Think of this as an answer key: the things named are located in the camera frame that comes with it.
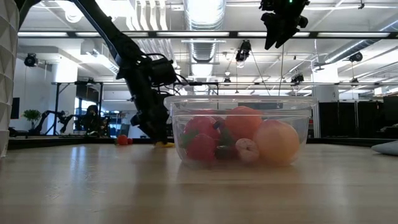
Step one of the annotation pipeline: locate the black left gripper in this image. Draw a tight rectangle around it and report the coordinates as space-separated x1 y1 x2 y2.
117 62 171 143

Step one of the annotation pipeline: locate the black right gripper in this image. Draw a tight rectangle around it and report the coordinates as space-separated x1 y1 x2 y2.
259 0 310 50

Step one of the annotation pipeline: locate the red toy apple with stem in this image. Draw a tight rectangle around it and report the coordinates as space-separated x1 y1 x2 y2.
183 115 222 141

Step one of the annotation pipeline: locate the orange toy fruit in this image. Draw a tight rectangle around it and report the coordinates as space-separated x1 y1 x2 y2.
224 105 264 141

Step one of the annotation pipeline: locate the pale pink toy food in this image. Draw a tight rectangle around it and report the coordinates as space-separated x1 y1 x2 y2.
235 138 261 165

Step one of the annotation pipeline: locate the peach-coloured round toy fruit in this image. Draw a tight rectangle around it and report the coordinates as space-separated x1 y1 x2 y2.
253 119 301 166

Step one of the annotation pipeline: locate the clear plastic tupperware container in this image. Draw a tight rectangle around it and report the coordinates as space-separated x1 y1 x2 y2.
164 95 318 169

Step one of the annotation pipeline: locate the person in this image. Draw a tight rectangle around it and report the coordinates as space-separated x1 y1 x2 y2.
81 104 108 137

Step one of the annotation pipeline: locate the large grey ceiling pipe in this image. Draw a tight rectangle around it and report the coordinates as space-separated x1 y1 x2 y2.
313 20 398 68

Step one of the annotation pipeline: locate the white column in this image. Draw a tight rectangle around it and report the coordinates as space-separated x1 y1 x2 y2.
312 67 340 139

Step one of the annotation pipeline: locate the black beam with light strips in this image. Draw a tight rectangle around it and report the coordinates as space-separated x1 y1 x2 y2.
17 30 398 40

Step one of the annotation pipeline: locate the black office partition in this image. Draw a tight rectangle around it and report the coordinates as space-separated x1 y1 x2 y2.
318 95 398 139

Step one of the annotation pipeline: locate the small background potted plant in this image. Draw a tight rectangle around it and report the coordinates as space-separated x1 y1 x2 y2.
21 108 43 131

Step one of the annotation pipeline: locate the dark monitor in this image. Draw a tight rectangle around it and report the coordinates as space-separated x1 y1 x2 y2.
11 97 21 120

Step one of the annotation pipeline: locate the white faceted textured container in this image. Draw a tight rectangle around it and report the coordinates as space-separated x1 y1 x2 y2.
0 0 20 158

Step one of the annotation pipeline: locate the grey rectangular lid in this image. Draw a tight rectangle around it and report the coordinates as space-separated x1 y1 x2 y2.
371 140 398 156

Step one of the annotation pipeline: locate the black background workstation frame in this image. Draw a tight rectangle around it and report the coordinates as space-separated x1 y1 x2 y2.
51 80 220 136

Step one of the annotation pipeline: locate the silver ribbed air duct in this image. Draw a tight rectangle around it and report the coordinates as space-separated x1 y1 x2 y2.
182 0 227 65

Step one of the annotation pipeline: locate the black aluminium table frame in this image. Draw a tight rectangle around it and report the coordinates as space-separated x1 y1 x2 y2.
7 135 398 151

